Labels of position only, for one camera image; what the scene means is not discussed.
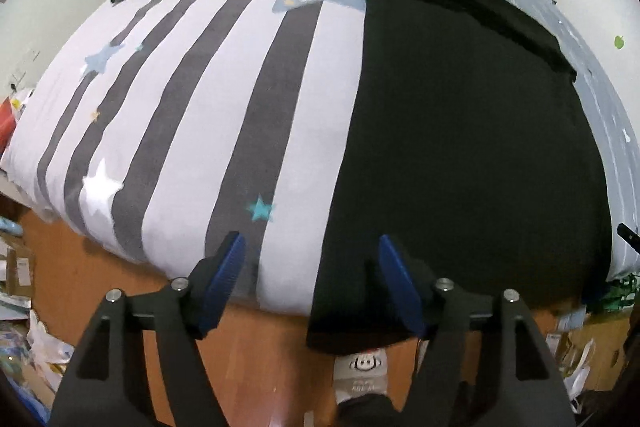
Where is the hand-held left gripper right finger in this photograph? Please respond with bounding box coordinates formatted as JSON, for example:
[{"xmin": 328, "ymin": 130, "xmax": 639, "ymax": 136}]
[{"xmin": 378, "ymin": 234, "xmax": 576, "ymax": 427}]

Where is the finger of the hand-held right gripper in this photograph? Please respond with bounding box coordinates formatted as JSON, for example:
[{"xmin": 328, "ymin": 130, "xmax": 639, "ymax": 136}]
[{"xmin": 616, "ymin": 222, "xmax": 640, "ymax": 254}]

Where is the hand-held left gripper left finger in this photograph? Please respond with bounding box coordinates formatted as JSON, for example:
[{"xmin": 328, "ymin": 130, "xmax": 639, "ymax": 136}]
[{"xmin": 47, "ymin": 231, "xmax": 246, "ymax": 427}]

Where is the large black shirt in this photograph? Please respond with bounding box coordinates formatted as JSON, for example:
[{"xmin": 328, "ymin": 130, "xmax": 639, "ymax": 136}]
[{"xmin": 306, "ymin": 0, "xmax": 613, "ymax": 355}]

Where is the green printed cloth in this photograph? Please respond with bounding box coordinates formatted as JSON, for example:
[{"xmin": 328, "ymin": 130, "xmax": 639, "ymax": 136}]
[{"xmin": 606, "ymin": 273, "xmax": 640, "ymax": 309}]

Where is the grey slipper with pig face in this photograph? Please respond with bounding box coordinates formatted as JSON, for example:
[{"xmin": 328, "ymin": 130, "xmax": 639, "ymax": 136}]
[{"xmin": 334, "ymin": 347, "xmax": 389, "ymax": 404}]

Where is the cardboard box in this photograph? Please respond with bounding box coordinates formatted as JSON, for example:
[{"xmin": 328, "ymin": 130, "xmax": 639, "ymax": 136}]
[{"xmin": 545, "ymin": 307, "xmax": 632, "ymax": 390}]

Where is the person's dark trouser leg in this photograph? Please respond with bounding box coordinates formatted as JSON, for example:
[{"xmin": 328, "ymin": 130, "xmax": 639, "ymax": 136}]
[{"xmin": 337, "ymin": 393, "xmax": 403, "ymax": 427}]

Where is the bed with striped star sheet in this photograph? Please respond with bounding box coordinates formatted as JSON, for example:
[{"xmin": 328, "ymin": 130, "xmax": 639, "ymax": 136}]
[{"xmin": 0, "ymin": 0, "xmax": 640, "ymax": 314}]

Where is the floor clutter of boxes and packets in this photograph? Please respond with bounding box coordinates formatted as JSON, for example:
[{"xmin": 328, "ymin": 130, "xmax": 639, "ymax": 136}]
[{"xmin": 0, "ymin": 214, "xmax": 76, "ymax": 413}]

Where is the white headboard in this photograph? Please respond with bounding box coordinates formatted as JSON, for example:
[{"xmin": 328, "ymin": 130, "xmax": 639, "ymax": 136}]
[{"xmin": 550, "ymin": 0, "xmax": 640, "ymax": 118}]

